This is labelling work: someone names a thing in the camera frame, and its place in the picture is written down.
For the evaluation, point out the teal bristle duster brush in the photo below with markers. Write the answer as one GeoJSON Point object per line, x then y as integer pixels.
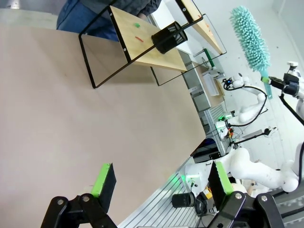
{"type": "Point", "coordinates": [249, 40]}

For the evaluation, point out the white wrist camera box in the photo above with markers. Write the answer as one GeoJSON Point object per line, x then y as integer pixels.
{"type": "Point", "coordinates": [292, 65]}

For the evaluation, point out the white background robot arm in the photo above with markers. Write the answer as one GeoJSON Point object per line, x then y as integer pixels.
{"type": "Point", "coordinates": [251, 109]}

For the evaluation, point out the small orange paper scraps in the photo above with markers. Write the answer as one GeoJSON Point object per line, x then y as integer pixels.
{"type": "Point", "coordinates": [208, 26]}

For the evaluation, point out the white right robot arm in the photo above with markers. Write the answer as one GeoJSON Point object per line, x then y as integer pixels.
{"type": "Point", "coordinates": [256, 171]}

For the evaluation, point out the white drawer cabinet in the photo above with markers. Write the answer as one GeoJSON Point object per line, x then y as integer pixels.
{"type": "Point", "coordinates": [197, 90]}

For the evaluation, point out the black cylinder can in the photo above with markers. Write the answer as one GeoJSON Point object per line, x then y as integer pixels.
{"type": "Point", "coordinates": [183, 200]}

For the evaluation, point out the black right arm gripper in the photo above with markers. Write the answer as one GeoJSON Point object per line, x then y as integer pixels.
{"type": "Point", "coordinates": [291, 86]}

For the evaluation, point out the black left gripper green-edged left finger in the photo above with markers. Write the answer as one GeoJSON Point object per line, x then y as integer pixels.
{"type": "Point", "coordinates": [104, 190]}

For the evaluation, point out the green paper scrap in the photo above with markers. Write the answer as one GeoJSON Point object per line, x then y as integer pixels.
{"type": "Point", "coordinates": [136, 24]}

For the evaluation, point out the person in blue jeans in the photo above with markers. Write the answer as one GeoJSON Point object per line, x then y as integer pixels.
{"type": "Point", "coordinates": [95, 21]}

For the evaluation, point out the black boom stand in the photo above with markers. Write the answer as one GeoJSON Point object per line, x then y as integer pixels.
{"type": "Point", "coordinates": [256, 135]}

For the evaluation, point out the orange paper scrap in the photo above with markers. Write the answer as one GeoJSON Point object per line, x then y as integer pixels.
{"type": "Point", "coordinates": [139, 39]}

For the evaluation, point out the black frame wooden shelf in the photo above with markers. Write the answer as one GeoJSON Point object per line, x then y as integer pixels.
{"type": "Point", "coordinates": [145, 50]}

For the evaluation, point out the black mesh pen cup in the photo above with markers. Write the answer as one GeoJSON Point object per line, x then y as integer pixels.
{"type": "Point", "coordinates": [166, 39]}

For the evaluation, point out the clear plastic bin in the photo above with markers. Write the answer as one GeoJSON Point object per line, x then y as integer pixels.
{"type": "Point", "coordinates": [211, 84]}

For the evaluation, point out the black left gripper green-edged right finger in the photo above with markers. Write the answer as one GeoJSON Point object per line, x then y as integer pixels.
{"type": "Point", "coordinates": [218, 185]}

